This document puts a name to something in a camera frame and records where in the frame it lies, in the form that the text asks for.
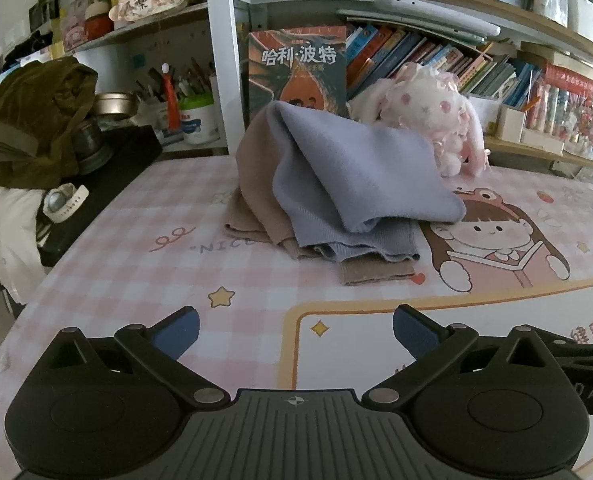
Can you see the lilac and beige sweater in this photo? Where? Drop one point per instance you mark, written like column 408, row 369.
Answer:
column 336, row 170

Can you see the white wooden bookshelf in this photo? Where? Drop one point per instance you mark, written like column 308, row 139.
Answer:
column 221, row 35

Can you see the small white box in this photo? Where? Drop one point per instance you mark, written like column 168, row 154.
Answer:
column 510, row 122

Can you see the white smartwatch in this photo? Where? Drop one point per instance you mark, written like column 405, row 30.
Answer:
column 79, row 197

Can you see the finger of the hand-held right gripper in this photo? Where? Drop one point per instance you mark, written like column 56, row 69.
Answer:
column 586, row 351

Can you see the pen holder with brushes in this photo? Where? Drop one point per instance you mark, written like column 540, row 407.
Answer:
column 196, row 82

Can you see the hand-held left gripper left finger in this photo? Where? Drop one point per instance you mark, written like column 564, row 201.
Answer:
column 176, row 332

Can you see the cluster of colourful trinkets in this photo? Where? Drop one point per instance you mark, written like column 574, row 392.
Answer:
column 589, row 125

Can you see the white paper box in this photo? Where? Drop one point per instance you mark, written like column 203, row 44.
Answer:
column 486, row 115

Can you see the dark metal jar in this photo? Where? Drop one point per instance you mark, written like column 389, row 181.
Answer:
column 91, row 147

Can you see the black case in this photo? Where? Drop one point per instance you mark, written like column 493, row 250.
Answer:
column 121, row 160

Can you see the round metal tin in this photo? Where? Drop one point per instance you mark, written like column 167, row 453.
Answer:
column 114, row 107

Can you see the red tassel pen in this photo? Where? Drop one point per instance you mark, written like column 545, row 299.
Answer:
column 171, row 95

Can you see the white tray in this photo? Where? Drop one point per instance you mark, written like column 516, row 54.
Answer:
column 541, row 142

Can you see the dark illustrated book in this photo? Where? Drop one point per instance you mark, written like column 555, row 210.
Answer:
column 296, row 70

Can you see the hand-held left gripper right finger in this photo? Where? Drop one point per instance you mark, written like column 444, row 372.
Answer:
column 416, row 331

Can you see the olive green cloth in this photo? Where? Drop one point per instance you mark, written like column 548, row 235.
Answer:
column 31, row 110

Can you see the row of colourful books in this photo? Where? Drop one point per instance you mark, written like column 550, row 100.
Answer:
column 426, row 55

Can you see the white and pink plush bunny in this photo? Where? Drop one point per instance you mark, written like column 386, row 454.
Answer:
column 426, row 105

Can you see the white cloth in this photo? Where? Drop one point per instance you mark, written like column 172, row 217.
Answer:
column 1, row 225

